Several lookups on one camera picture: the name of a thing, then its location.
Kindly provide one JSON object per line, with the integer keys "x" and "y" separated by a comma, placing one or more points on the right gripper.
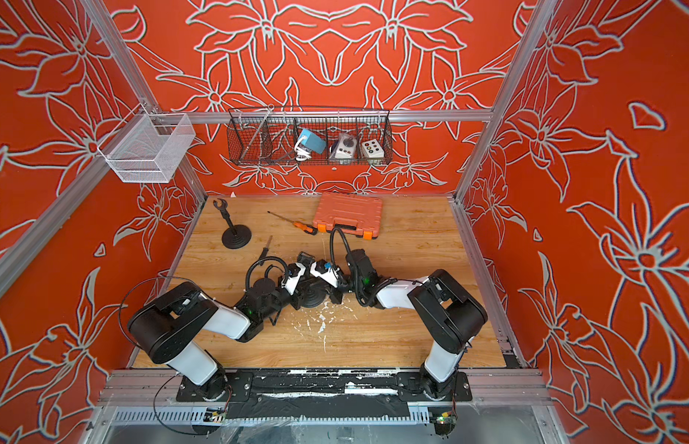
{"x": 334, "y": 294}

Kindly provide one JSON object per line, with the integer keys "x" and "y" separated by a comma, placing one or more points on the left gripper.
{"x": 295, "y": 302}

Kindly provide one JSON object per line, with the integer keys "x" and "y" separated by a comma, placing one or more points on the black round stand base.
{"x": 236, "y": 237}

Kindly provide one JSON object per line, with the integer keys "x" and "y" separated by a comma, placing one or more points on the black microphone stand pole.
{"x": 222, "y": 206}

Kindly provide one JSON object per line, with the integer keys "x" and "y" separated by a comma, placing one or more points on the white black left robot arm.
{"x": 166, "y": 328}

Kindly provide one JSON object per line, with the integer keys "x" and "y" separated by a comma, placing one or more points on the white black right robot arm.
{"x": 451, "y": 315}

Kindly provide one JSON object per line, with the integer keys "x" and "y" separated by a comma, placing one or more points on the orange plastic tool case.
{"x": 354, "y": 214}

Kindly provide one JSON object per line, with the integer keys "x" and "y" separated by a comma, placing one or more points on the white box with dial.
{"x": 344, "y": 149}

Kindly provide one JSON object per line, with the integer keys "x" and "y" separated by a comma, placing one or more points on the white box with buttons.
{"x": 373, "y": 152}

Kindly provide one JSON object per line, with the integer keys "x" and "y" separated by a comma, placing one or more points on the blue white device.
{"x": 307, "y": 144}

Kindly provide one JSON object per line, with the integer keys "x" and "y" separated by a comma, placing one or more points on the orange black handled screwdriver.
{"x": 301, "y": 226}

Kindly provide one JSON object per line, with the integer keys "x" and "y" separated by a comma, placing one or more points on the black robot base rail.
{"x": 325, "y": 392}

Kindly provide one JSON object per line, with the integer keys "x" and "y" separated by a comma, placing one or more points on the black wire wall basket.
{"x": 266, "y": 136}

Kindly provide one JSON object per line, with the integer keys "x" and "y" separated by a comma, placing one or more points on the white slotted cable duct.
{"x": 213, "y": 417}

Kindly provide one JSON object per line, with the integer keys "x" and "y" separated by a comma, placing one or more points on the clear plastic wall bin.
{"x": 148, "y": 152}

